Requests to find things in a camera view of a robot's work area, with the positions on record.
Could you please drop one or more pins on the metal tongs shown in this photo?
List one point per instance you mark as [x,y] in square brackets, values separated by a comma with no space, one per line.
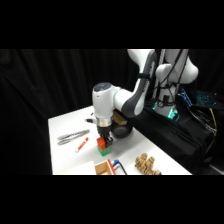
[71,136]

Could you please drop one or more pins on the brown wooden block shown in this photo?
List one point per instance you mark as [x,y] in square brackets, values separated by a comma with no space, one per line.
[120,118]

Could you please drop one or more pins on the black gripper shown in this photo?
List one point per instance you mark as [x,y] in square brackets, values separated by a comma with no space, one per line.
[105,131]

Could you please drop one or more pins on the black robot stand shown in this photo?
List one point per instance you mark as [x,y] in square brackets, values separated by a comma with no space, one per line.
[166,140]

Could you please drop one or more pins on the wooden box with red edge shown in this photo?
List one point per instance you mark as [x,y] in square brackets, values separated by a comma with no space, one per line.
[104,168]

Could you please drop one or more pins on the red and white marker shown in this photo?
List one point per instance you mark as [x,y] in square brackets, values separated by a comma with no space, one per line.
[82,144]

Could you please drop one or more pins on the black curtain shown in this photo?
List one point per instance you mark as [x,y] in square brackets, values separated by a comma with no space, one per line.
[33,86]

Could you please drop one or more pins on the keyboard with blue lights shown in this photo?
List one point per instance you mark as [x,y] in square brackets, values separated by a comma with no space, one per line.
[207,99]

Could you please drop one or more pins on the small green light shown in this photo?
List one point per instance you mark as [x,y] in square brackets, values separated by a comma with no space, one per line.
[173,114]

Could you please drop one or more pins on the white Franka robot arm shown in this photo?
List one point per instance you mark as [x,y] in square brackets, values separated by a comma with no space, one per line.
[103,96]

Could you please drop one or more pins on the black bowl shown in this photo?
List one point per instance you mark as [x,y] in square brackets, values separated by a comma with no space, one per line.
[121,130]

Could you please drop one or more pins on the red cube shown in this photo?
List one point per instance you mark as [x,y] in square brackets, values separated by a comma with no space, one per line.
[101,143]

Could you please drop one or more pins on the green cube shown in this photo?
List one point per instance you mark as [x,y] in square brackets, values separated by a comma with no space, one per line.
[104,151]

